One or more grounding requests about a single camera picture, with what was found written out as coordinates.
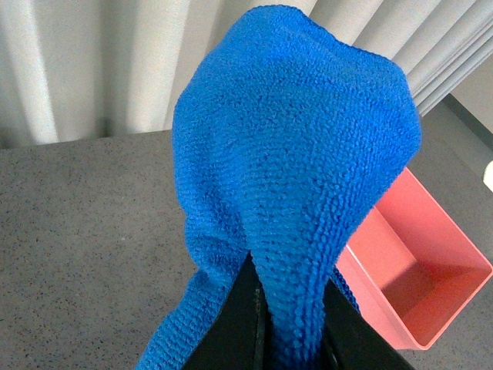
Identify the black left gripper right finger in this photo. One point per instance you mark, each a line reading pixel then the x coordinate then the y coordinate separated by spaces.
pixel 349 342

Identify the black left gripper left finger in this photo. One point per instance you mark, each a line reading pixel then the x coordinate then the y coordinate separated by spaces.
pixel 237 338

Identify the blue microfiber cloth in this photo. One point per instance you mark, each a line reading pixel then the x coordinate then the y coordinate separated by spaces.
pixel 283 141

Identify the pink plastic bin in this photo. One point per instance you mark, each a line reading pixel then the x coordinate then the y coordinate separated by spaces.
pixel 410 267

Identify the white object at table edge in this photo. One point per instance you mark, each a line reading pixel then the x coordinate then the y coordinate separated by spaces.
pixel 488 176

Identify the white pleated curtain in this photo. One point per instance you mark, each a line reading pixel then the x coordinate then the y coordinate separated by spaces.
pixel 73 70

